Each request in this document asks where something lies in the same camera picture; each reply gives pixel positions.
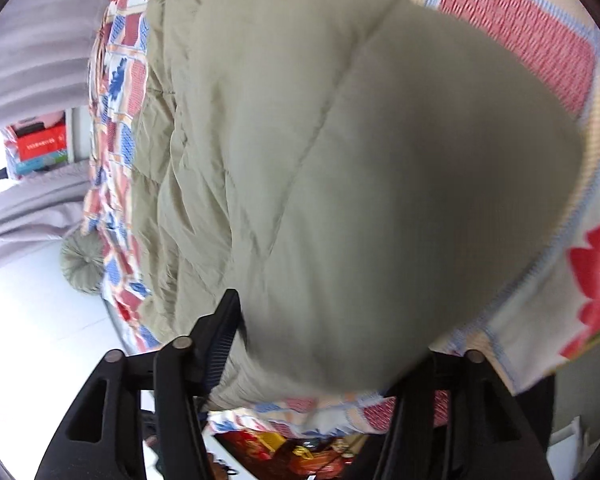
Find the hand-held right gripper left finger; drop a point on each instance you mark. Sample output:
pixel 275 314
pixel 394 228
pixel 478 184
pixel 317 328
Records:
pixel 180 385

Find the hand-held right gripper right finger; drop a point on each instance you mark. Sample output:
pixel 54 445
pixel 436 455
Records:
pixel 480 405

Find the olive green puffer jacket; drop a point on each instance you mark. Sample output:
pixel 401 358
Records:
pixel 360 185

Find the red yellow printed bag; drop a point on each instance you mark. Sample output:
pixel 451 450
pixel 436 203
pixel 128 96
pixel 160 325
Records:
pixel 305 455

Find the round green cushion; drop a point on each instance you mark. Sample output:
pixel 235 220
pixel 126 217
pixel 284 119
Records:
pixel 82 262

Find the grey curtain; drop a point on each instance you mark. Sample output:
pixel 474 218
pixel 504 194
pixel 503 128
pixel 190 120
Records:
pixel 45 45
pixel 25 205

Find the teal printed box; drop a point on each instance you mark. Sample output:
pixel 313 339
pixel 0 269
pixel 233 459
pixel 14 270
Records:
pixel 40 166

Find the red box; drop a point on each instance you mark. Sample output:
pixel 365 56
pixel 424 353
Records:
pixel 42 145

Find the leaf print patchwork quilt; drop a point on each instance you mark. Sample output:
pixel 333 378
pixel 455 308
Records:
pixel 520 30

